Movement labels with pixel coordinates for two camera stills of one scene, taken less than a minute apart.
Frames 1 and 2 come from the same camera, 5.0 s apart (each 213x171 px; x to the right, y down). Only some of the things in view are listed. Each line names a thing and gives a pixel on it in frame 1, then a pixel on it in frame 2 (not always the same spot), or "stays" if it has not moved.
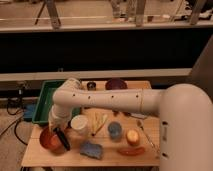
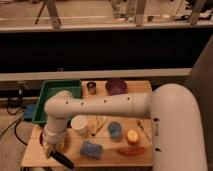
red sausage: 132,152 stays
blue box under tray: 28,111 stays
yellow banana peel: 96,121 stays
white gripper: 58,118 → 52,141
